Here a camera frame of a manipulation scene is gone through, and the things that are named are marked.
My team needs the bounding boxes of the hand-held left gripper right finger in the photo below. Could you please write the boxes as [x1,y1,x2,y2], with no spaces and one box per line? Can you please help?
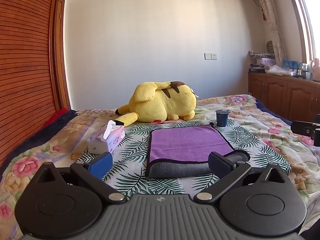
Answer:
[194,151,298,204]

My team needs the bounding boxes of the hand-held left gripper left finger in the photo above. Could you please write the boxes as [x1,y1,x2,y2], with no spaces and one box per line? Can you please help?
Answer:
[26,152,127,204]

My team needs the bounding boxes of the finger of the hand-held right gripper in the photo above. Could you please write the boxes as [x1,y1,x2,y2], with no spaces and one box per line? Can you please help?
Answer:
[291,120,320,147]

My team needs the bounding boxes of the purple and grey towel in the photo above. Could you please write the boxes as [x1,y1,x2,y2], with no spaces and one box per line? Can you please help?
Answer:
[146,123,251,178]

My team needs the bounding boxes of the pink tissue box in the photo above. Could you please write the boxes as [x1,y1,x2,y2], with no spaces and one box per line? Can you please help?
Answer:
[87,120,125,153]

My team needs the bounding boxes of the leaf print cloth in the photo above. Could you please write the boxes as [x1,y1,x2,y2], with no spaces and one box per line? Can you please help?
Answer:
[79,120,292,200]

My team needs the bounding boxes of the wooden cabinet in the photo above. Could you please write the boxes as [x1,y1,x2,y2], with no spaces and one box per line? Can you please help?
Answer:
[248,71,320,122]

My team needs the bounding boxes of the dark blue cup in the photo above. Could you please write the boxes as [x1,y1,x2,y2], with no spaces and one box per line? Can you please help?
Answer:
[215,109,230,127]

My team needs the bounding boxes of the dark small bottles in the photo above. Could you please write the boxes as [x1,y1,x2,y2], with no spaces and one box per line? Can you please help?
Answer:
[296,62,312,79]

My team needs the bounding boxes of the beige bottle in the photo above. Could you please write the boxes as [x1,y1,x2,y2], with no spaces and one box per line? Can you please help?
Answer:
[310,58,320,82]

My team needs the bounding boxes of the white plastic bag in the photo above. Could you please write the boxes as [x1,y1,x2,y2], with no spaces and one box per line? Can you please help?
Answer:
[266,64,293,76]

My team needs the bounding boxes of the red cloth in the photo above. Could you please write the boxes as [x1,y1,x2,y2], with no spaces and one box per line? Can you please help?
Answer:
[42,108,69,128]

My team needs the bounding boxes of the blue box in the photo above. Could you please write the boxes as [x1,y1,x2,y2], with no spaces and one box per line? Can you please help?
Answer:
[282,60,298,71]

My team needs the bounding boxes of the dark blue bed sheet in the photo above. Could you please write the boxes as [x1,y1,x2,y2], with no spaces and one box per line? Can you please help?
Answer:
[0,110,78,174]

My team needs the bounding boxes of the stack of boxes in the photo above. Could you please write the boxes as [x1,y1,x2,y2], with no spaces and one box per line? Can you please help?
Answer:
[249,51,275,74]

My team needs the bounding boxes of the yellow plush toy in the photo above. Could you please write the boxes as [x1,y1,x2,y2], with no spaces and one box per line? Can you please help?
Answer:
[116,81,197,127]

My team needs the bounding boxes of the beige patterned curtain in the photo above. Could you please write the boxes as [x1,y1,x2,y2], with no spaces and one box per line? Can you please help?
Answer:
[251,0,287,67]

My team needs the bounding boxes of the window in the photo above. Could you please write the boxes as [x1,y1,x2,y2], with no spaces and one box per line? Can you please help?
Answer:
[292,0,320,64]

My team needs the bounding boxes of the wooden slatted wardrobe door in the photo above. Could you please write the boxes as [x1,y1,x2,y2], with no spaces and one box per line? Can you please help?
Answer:
[0,0,72,178]

